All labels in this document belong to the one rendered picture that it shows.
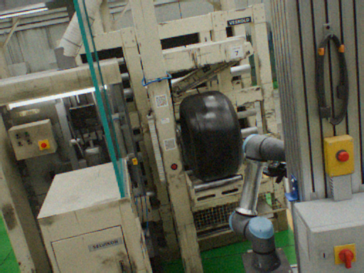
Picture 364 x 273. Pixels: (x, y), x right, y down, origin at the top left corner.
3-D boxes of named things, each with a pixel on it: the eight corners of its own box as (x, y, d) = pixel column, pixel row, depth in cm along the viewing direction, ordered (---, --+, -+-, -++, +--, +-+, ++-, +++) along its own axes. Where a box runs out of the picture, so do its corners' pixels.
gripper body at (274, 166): (271, 158, 227) (290, 162, 220) (273, 168, 233) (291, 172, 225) (266, 166, 223) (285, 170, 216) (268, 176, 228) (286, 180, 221)
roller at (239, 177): (192, 189, 251) (193, 193, 247) (190, 184, 249) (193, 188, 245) (241, 178, 255) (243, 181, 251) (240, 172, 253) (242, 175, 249)
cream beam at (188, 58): (164, 75, 257) (160, 54, 253) (159, 72, 281) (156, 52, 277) (247, 59, 265) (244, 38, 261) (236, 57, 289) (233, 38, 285)
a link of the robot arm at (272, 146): (280, 138, 175) (342, 156, 201) (264, 135, 184) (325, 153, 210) (274, 162, 175) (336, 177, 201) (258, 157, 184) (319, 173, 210)
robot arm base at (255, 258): (284, 269, 182) (282, 252, 179) (254, 274, 183) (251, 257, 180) (276, 252, 196) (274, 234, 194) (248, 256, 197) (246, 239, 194)
